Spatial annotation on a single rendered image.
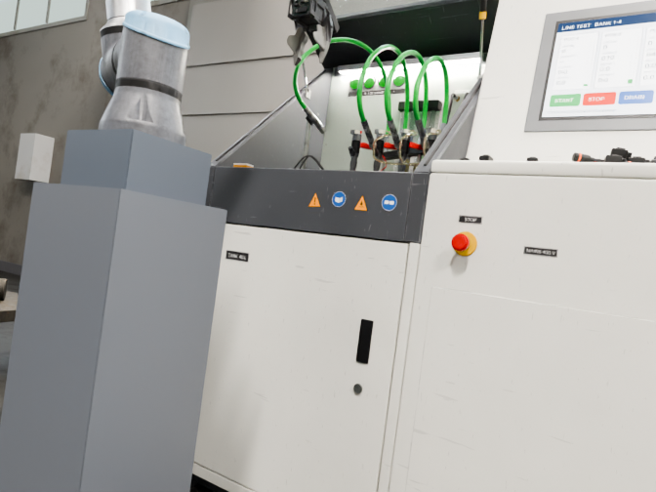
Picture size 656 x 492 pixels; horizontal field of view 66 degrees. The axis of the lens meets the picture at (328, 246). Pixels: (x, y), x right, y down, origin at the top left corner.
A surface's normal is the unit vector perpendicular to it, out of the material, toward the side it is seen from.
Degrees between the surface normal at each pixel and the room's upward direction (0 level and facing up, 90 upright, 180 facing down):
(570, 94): 76
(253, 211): 90
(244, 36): 90
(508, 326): 90
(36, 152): 90
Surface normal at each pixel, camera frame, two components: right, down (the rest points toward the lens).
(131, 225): 0.85, 0.11
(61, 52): -0.51, -0.07
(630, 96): -0.48, -0.31
